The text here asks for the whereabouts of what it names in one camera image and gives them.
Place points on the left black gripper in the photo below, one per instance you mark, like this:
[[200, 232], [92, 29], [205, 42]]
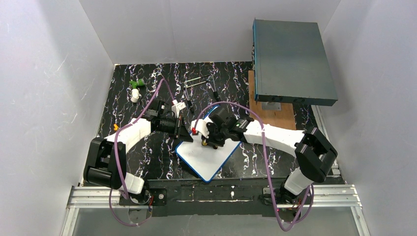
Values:
[[179, 127]]

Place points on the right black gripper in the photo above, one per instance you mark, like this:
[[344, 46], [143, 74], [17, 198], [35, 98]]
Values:
[[210, 131]]

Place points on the blue framed whiteboard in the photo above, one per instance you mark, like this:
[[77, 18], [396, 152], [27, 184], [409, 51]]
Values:
[[205, 161]]

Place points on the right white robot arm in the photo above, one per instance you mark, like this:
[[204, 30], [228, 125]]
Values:
[[313, 151]]

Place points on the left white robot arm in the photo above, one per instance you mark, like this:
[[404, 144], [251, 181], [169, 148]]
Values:
[[106, 160]]

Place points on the green white toy figure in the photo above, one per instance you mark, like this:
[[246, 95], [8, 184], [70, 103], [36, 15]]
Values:
[[135, 90]]

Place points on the wooden board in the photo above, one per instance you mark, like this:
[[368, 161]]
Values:
[[284, 118]]

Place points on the dark grey metal box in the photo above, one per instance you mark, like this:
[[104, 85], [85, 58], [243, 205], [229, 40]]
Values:
[[291, 64]]

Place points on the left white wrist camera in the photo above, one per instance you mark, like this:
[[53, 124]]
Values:
[[177, 107]]

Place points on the wire whiteboard stand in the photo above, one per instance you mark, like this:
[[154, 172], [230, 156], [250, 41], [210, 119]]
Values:
[[200, 85]]

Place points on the silver metal bracket plate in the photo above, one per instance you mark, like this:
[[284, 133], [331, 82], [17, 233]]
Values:
[[271, 106]]

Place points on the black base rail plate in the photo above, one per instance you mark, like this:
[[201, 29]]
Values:
[[226, 196]]

